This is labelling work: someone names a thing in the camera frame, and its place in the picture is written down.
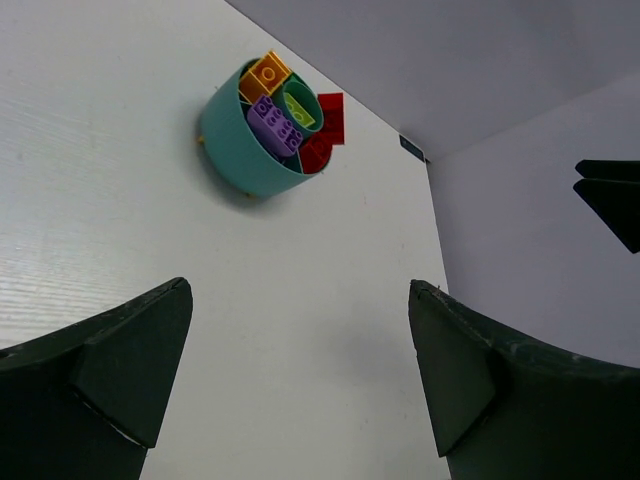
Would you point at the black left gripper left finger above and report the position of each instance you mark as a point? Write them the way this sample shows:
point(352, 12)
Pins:
point(88, 401)

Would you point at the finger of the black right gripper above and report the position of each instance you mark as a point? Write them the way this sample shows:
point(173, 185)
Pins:
point(616, 203)
point(609, 169)

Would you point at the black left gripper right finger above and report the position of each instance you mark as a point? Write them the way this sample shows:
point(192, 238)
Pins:
point(504, 405)

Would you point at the red curved lego brick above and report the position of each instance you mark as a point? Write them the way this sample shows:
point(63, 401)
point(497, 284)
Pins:
point(332, 106)

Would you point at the red flower printed lego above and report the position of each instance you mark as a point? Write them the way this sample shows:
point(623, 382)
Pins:
point(315, 153)

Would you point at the lime lego brick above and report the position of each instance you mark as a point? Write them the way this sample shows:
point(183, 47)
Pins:
point(298, 113)

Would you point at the purple lego plate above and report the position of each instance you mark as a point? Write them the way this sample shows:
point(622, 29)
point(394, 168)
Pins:
point(272, 128)

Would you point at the yellow butterfly curved lego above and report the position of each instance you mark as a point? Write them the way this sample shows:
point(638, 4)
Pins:
point(264, 77)

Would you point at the dark corner label sticker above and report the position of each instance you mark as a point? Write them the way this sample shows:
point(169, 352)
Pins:
point(412, 148)

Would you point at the teal round divided container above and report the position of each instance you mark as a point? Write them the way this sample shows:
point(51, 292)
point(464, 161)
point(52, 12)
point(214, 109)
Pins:
point(235, 152)

